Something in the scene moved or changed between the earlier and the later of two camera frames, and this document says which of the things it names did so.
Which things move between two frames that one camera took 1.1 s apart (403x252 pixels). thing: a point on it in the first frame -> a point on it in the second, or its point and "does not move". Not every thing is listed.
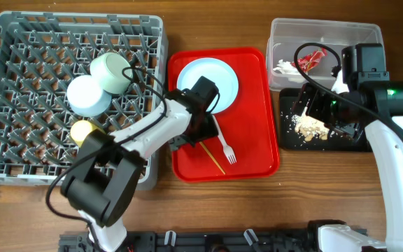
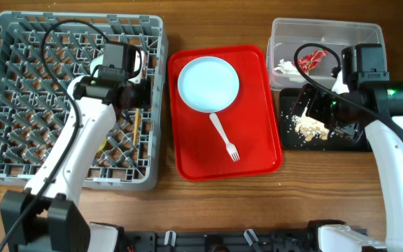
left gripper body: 205,129 -> 140,94
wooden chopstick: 211,157 -> 137,115
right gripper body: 331,109 does not move
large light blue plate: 216,71 does not move
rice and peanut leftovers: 308,127 does not move
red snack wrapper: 307,62 does not move
